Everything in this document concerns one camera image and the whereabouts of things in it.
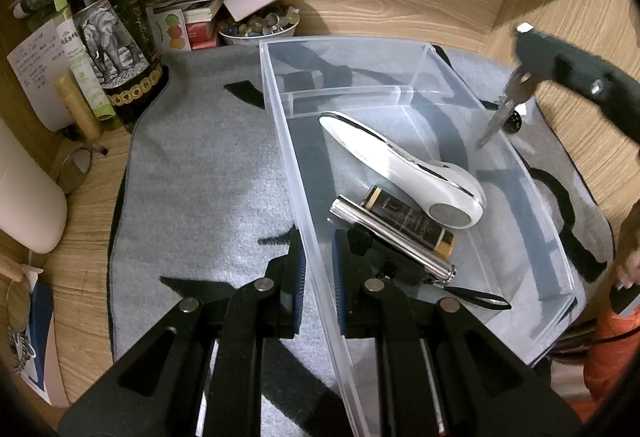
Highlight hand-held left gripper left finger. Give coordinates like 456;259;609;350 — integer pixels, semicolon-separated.
59;229;308;437

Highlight grey mat with black pattern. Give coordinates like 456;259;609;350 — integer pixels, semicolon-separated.
107;44;616;437

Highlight brown and gold tube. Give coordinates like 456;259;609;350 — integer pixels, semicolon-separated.
361;184;458;260

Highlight person's orange clothing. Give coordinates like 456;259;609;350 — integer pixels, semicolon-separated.
582;302;640;403

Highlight white handheld massager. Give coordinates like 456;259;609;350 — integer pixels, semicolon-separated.
319;112;487;230

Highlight cream stick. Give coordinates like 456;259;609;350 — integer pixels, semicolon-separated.
53;71;103;140

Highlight bunch of keys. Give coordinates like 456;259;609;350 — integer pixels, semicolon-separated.
477;67;538;148

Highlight fruit print carton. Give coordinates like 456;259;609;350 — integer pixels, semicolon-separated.
152;9;193;52

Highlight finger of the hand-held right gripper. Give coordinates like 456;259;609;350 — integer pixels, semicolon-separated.
512;23;640;144

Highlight person's right forearm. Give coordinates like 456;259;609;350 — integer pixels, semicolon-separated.
616;212;640;290

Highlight red and white box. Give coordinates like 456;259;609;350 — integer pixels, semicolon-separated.
185;7;221;50

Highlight eyeglasses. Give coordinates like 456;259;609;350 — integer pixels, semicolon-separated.
50;132;108;195

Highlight clear plastic bin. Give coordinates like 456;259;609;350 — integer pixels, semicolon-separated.
259;36;578;437

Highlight white handwritten note sheet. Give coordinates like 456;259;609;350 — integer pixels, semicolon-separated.
7;19;76;132

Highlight metal wristwatch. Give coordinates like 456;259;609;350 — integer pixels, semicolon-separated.
7;317;38;375

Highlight blue book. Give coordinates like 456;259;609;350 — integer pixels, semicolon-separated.
20;279;71;408

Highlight cream rounded cylinder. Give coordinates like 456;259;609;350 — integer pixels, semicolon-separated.
0;119;68;255

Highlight silver flashlight with strap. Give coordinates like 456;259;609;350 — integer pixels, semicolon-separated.
328;194;512;310

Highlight bowl of marbles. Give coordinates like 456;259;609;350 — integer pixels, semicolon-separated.
217;7;302;48

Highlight black round dial lock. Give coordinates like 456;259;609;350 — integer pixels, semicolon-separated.
500;109;526;135

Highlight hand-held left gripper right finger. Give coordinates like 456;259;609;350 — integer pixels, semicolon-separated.
331;227;586;437

